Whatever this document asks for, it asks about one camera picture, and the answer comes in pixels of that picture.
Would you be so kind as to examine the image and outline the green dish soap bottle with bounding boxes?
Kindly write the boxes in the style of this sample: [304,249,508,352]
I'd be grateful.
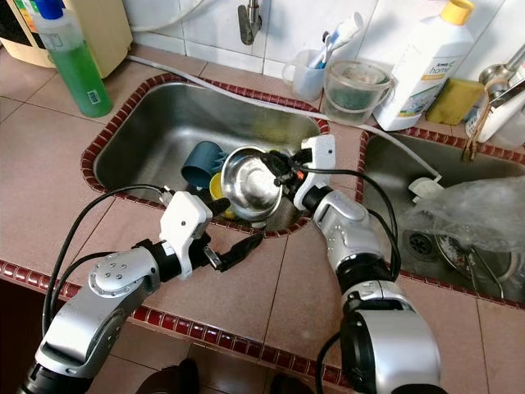
[31,0,115,119]

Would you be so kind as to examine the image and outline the clear plastic bag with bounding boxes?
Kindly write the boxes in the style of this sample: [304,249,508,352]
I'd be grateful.
[413,175,525,257]

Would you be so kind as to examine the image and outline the white detergent bottle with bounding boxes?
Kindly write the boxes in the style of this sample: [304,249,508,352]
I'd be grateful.
[372,0,477,133]

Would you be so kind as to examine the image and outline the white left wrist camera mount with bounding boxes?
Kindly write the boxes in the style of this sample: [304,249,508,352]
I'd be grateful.
[158,190,215,277]

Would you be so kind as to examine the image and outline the steel sink basin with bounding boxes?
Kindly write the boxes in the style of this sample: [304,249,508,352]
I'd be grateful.
[361,131,525,305]
[92,82,325,235]

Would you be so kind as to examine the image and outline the yellow plastic bowl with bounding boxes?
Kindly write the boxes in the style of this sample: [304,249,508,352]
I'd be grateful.
[208,171,227,204]

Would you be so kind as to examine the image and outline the blue plastic mug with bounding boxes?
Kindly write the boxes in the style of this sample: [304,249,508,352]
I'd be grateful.
[180,140,227,190]

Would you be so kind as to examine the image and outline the steel bowl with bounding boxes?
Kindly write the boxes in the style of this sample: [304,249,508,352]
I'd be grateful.
[219,145,285,222]

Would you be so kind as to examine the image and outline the white hose nozzle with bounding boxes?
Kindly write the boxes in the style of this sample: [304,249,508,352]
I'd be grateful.
[409,175,445,204]

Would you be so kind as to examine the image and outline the clear plastic tub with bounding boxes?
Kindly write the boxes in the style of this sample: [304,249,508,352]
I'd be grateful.
[322,59,395,126]

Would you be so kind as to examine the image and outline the white bottle green cap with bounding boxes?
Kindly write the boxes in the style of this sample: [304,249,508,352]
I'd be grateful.
[469,78,525,147]

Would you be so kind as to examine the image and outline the black robot left foot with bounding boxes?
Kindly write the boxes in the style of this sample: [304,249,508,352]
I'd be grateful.
[134,357,203,394]

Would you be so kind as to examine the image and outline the clear measuring cup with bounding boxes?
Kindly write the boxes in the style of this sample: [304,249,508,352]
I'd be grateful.
[282,48,331,103]

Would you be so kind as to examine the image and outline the mustard scouring sponge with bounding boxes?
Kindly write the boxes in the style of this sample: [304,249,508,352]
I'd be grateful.
[425,78,488,126]

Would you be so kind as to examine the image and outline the metal wall tap pipe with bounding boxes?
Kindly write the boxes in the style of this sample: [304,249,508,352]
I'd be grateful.
[237,0,263,47]

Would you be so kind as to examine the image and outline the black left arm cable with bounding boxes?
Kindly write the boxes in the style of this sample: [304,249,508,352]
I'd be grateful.
[41,185,169,337]

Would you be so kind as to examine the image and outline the beige black water ionizer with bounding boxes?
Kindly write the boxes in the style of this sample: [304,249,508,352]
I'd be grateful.
[0,0,134,80]

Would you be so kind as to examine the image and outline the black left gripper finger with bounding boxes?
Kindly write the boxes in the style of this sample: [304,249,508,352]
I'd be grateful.
[217,233,266,271]

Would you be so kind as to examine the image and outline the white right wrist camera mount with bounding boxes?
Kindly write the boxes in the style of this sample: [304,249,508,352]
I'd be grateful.
[292,134,338,212]

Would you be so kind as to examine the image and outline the brown string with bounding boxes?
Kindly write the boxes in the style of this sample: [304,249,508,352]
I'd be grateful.
[462,97,495,163]

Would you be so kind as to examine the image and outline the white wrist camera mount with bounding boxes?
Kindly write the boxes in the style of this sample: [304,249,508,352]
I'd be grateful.
[292,134,338,212]
[158,190,215,277]

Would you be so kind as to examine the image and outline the steel gooseneck faucet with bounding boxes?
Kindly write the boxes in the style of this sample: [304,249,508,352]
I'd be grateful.
[477,43,525,109]

